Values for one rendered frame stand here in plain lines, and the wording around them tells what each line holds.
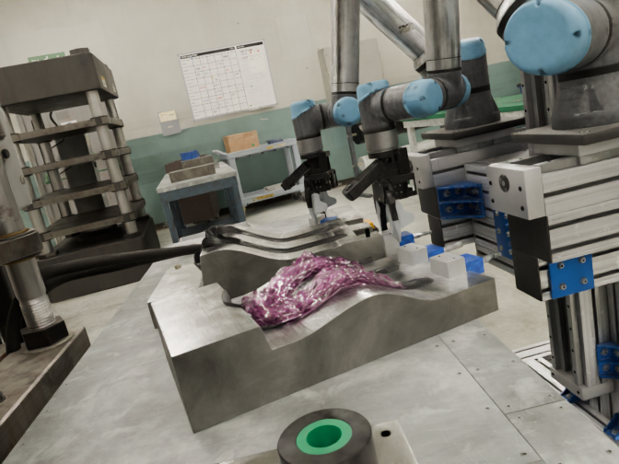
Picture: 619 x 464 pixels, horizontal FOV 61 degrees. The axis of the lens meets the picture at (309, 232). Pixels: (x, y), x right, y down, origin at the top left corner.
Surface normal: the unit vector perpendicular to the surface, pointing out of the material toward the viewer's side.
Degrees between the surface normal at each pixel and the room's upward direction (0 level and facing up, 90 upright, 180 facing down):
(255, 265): 90
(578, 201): 90
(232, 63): 90
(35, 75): 90
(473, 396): 0
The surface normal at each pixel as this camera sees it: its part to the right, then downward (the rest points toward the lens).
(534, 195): 0.17, 0.18
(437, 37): -0.44, 0.33
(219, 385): 0.38, 0.13
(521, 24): -0.65, 0.40
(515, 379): -0.20, -0.95
